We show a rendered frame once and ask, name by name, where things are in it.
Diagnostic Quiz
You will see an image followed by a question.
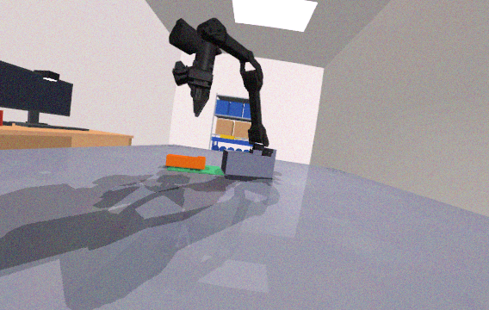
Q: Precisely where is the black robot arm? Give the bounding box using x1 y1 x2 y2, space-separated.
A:
169 18 269 151

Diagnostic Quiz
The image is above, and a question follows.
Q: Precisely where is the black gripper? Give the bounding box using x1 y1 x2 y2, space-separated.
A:
186 58 214 117

